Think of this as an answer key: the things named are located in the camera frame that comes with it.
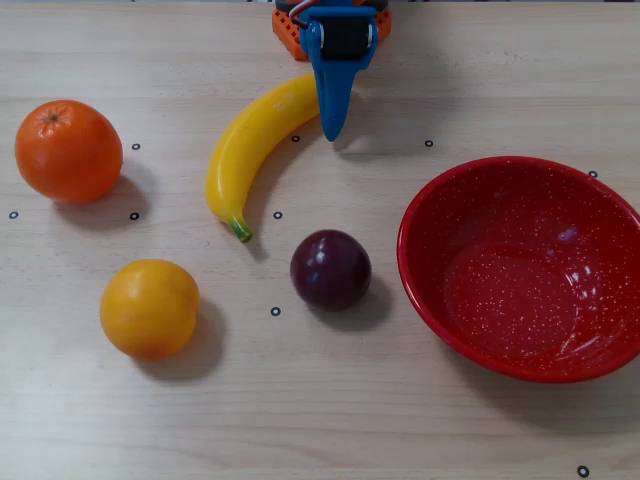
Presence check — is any orange robot base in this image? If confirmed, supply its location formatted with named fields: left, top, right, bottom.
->
left=271, top=7, right=394, bottom=62

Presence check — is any dark purple plum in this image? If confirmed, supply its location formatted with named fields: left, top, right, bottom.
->
left=289, top=229, right=373, bottom=312

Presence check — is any red speckled bowl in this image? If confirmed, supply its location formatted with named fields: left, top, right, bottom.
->
left=397, top=155, right=640, bottom=385

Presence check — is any yellow banana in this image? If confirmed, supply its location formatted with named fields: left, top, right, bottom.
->
left=205, top=73, right=322, bottom=244

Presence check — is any orange fruit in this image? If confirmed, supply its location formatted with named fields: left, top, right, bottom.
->
left=14, top=99, right=124, bottom=205

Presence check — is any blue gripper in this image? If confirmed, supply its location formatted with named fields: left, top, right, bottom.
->
left=300, top=4, right=380, bottom=143

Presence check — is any yellow round fruit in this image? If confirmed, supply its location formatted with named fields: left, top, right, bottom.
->
left=99, top=258, right=201, bottom=361

